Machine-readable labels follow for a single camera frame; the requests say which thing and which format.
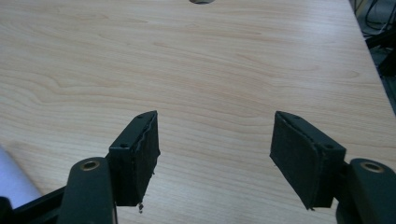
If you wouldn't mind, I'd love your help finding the black cable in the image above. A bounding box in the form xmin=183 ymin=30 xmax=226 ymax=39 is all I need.
xmin=353 ymin=0 xmax=396 ymax=36

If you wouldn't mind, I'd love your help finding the white sheet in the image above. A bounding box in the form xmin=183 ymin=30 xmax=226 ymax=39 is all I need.
xmin=0 ymin=146 xmax=43 ymax=209

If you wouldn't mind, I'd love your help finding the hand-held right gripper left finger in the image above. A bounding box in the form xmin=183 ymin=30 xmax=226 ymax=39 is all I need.
xmin=106 ymin=110 xmax=162 ymax=207

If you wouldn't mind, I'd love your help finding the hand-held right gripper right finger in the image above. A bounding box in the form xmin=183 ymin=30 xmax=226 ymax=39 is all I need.
xmin=269 ymin=110 xmax=347 ymax=210

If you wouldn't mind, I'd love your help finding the black metal stand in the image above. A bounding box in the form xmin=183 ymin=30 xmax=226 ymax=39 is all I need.
xmin=364 ymin=29 xmax=396 ymax=77

